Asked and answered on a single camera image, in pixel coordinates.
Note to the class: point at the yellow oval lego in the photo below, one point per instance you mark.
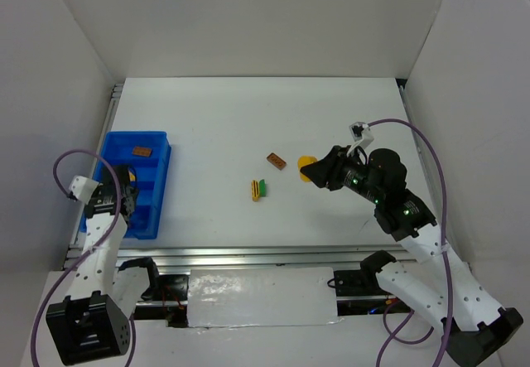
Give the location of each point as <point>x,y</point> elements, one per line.
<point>304,161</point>

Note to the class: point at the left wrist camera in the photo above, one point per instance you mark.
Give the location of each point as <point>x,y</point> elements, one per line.
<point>81,189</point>

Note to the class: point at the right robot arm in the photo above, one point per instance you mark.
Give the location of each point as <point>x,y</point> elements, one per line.
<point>456,305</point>

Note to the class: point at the brown lego plate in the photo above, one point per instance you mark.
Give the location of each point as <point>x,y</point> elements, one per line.
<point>277,161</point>
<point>141,151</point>

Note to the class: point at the white foil panel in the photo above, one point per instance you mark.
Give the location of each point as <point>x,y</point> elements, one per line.
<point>261,297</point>

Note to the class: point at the green lego plate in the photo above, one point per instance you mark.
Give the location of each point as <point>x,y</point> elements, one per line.
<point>262,188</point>

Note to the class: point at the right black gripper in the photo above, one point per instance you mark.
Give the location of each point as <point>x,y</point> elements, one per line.
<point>331,171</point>

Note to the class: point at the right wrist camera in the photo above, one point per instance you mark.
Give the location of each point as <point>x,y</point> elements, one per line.
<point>362,136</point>

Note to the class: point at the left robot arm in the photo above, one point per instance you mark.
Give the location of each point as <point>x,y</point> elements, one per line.
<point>93,321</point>

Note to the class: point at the blue compartment bin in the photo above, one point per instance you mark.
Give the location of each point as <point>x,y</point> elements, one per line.
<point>150,172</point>

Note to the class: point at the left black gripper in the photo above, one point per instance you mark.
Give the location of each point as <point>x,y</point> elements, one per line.
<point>125,198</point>

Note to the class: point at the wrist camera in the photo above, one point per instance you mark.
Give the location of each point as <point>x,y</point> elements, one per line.
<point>362,136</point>
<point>81,189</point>

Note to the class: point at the aluminium frame rail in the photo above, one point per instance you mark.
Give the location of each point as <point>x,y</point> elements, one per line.
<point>173,260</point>

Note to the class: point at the yellow striped lego brick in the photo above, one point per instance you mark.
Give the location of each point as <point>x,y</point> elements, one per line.
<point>255,190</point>

